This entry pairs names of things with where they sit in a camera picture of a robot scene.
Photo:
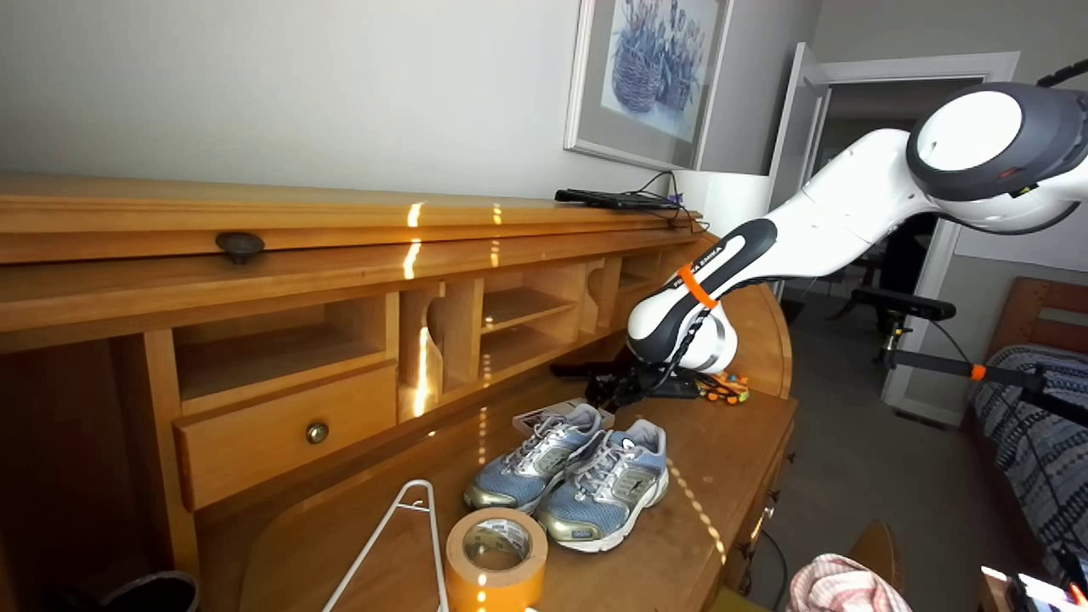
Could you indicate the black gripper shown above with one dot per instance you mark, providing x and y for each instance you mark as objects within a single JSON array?
[{"x": 664, "y": 383}]

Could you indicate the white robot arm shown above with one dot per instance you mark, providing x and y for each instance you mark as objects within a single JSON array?
[{"x": 861, "y": 206}]

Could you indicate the grey blue sneaker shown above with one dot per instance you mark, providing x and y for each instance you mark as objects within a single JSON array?
[
  {"x": 606, "y": 495},
  {"x": 531, "y": 459}
]

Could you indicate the brown tape roll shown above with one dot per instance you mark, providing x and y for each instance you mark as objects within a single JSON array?
[{"x": 494, "y": 578}]

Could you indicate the red white checkered cloth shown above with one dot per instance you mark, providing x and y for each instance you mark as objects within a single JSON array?
[{"x": 845, "y": 586}]

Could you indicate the round brass drawer knob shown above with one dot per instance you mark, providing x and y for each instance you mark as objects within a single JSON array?
[{"x": 318, "y": 432}]

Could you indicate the wooden roll-top desk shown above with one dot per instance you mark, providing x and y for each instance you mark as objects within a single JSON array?
[{"x": 341, "y": 224}]

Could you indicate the framed blue flower picture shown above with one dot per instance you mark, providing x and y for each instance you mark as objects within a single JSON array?
[{"x": 659, "y": 70}]

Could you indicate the white door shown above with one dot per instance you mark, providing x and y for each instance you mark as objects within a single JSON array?
[{"x": 803, "y": 112}]

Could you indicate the small wooden desk drawer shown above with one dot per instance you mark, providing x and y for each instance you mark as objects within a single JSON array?
[{"x": 261, "y": 435}]

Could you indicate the bed with patterned cover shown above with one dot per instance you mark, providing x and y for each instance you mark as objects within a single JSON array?
[{"x": 1031, "y": 420}]

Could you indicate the dark round bin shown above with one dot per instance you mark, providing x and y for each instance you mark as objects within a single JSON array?
[{"x": 156, "y": 591}]

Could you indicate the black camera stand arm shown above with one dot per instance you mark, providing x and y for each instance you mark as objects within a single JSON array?
[{"x": 905, "y": 303}]

